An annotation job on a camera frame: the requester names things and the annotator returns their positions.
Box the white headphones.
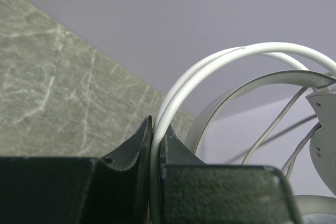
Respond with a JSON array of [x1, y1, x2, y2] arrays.
[[149, 41, 336, 224]]

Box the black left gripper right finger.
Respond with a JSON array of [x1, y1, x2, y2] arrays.
[[160, 127, 301, 223]]

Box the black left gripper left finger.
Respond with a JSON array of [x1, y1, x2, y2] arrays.
[[1, 117, 153, 223]]

